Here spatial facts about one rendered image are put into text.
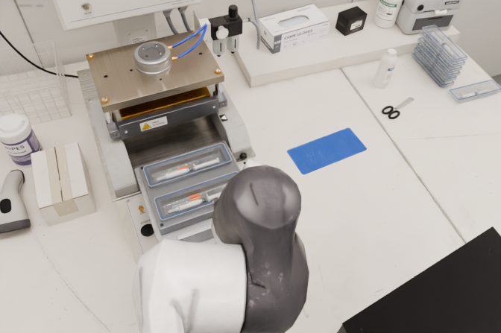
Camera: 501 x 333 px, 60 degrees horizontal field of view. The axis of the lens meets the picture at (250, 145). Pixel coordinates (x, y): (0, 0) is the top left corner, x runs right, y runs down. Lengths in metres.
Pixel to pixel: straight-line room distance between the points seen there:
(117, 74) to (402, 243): 0.82
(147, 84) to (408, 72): 1.00
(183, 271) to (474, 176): 1.10
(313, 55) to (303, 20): 0.13
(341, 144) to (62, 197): 0.79
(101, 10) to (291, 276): 0.77
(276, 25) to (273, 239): 1.18
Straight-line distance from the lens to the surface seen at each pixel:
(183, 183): 0.93
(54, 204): 1.16
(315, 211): 1.19
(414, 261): 1.19
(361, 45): 1.64
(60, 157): 1.24
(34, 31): 1.60
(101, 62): 1.04
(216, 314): 0.46
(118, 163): 0.98
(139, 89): 0.96
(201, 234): 0.86
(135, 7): 1.07
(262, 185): 0.44
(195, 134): 1.09
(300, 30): 1.54
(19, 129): 1.27
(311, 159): 1.29
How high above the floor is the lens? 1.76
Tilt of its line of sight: 51 degrees down
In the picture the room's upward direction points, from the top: 4 degrees clockwise
